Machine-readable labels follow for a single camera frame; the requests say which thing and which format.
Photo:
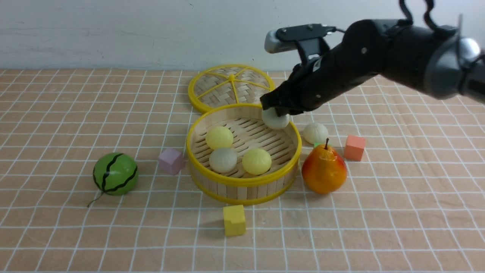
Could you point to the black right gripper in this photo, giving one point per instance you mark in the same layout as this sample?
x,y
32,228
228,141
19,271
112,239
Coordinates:
x,y
333,74

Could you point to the white bun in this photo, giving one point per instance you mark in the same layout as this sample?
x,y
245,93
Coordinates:
x,y
273,121
223,160
315,133

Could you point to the yellow bun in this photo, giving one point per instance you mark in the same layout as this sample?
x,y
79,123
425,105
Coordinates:
x,y
219,137
256,161

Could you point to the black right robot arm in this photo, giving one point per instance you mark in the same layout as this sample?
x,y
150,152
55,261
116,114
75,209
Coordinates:
x,y
434,60

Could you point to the bamboo steamer lid yellow rim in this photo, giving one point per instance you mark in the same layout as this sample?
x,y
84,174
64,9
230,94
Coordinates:
x,y
228,84

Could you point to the bamboo steamer tray yellow rim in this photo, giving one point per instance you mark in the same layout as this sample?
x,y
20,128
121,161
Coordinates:
x,y
249,132

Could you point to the orange toy pear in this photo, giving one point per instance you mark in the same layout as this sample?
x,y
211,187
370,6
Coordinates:
x,y
324,170

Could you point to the orange cube block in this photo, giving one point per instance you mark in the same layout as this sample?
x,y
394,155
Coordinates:
x,y
354,148

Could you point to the purple cube block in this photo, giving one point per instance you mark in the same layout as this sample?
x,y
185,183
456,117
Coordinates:
x,y
171,161

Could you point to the yellow cube block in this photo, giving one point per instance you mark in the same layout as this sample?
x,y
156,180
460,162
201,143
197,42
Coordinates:
x,y
234,220

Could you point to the green toy watermelon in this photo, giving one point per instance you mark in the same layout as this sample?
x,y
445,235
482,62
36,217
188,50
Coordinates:
x,y
115,174

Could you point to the checkered orange tablecloth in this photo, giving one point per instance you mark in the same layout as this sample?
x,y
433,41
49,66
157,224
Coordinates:
x,y
415,203

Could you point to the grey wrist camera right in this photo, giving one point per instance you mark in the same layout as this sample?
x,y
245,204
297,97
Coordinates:
x,y
307,39

